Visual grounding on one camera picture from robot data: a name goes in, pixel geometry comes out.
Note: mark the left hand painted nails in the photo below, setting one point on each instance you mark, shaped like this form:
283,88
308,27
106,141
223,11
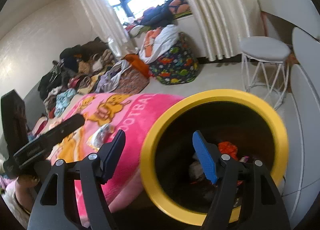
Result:
23,191

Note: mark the white round stool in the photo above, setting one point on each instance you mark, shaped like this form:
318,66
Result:
264,64

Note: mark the dinosaur print storage bag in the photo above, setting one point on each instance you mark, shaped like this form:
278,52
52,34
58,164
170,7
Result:
178,65

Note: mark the white grey chair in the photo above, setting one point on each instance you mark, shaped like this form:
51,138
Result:
302,123

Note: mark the yellow rimmed black trash bin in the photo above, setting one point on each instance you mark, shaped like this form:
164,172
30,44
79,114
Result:
171,172

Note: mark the red plastic bag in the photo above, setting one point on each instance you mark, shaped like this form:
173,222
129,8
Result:
228,148

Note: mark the pile of clothes on bed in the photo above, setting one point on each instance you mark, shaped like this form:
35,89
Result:
77,71

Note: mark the yellow white snack bag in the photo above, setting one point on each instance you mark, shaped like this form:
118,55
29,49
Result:
96,140

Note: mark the floral fabric basket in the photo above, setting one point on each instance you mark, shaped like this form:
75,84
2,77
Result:
131,81

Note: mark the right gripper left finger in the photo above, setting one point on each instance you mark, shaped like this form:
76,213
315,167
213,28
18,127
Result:
56,207

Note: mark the pink cartoon blanket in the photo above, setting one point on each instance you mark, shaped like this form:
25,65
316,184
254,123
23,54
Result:
135,115

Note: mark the cream curtain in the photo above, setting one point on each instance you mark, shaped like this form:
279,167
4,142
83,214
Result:
224,23
107,26

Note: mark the right cream curtain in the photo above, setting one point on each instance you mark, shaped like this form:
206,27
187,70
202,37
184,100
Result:
224,23

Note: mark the white desk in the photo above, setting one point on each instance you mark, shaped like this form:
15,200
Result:
301,13

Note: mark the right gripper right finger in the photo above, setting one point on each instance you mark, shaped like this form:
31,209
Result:
246,196

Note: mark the clothes pile on windowsill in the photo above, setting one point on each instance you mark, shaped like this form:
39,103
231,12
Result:
158,17

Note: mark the left cream curtain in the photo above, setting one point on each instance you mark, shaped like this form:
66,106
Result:
107,26

